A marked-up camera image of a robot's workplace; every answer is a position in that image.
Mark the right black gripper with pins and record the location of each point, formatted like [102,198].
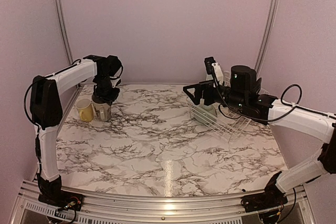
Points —
[205,85]

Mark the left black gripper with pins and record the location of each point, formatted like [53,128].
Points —
[109,98]

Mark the beige patterned mug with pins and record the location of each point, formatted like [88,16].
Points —
[102,109]

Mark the yellow mug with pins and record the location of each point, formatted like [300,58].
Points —
[85,110]

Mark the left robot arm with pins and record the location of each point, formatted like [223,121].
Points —
[45,113]

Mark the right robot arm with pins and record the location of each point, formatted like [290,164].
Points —
[242,96]

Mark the green bowl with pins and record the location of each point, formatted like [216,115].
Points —
[205,114]

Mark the white wire dish rack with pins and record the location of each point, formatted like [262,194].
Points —
[229,123]

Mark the right aluminium frame post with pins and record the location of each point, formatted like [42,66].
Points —
[271,17]

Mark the aluminium frame post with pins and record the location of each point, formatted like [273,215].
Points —
[63,31]
[271,17]

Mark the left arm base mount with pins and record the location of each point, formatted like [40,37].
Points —
[63,200]

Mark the left aluminium frame post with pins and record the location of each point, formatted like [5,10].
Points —
[63,31]

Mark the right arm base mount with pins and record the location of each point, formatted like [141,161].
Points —
[262,201]

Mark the front aluminium rail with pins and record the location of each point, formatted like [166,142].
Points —
[112,208]

